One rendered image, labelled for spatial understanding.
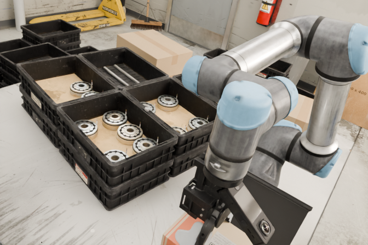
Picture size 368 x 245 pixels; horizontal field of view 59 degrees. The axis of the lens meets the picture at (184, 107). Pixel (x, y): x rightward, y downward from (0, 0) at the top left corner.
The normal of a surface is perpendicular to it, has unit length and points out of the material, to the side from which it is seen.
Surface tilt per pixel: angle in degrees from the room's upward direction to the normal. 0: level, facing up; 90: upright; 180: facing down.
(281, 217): 90
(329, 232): 0
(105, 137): 0
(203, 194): 0
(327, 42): 80
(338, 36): 60
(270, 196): 90
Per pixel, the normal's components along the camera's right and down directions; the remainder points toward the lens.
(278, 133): -0.37, -0.40
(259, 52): 0.56, -0.33
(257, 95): 0.16, -0.84
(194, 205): -0.59, 0.34
